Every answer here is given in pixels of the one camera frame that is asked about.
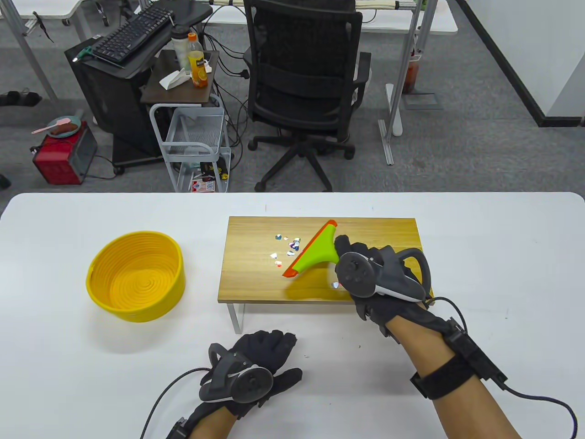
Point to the person's left hand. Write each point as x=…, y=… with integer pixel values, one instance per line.
x=269, y=350

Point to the person's right hand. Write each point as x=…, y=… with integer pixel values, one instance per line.
x=374, y=308

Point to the grey hand controller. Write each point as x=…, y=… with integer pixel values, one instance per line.
x=249, y=386
x=356, y=274

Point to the wooden tabletop organizer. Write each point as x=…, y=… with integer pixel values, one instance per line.
x=256, y=283

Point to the green orange scraper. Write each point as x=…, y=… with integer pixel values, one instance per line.
x=315, y=254

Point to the pile of colourful sequins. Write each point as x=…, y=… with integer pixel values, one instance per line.
x=293, y=247

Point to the yellow fabric basket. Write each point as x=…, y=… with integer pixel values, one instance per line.
x=137, y=283

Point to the person's left forearm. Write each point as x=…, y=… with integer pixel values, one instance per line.
x=210, y=427

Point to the person's right forearm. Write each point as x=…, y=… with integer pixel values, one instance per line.
x=457, y=411

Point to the red card box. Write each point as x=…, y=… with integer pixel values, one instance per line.
x=202, y=186

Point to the black yellow packet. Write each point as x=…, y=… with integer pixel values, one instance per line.
x=219, y=171

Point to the white mesh rolling cart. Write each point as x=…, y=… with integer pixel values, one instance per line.
x=194, y=132

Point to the red bottle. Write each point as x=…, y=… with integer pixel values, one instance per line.
x=411, y=77

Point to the black mesh office chair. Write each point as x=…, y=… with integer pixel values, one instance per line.
x=301, y=59

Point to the brown side table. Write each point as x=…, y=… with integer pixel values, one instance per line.
x=183, y=93

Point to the white crumpled tissue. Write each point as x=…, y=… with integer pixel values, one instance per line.
x=171, y=81

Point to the red toaster oven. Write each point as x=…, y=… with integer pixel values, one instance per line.
x=55, y=160

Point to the orange juice bottle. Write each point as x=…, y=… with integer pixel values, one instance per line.
x=197, y=68

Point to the white desk with metal legs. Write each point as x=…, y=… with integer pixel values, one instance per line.
x=438, y=25

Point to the black computer cabinet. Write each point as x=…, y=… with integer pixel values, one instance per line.
x=109, y=100

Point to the teal plate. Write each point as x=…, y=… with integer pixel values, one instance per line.
x=75, y=121

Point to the brown food piece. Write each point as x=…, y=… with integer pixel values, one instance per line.
x=64, y=129

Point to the clear bottle with dark cap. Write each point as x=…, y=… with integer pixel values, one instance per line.
x=179, y=50

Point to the pink spatula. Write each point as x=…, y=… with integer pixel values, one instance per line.
x=45, y=128

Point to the black keyboard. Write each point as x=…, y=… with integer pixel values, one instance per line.
x=132, y=34

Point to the black shoe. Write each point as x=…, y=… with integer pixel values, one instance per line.
x=29, y=98
x=9, y=98

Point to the white desk with grey legs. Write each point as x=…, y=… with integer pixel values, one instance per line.
x=41, y=7

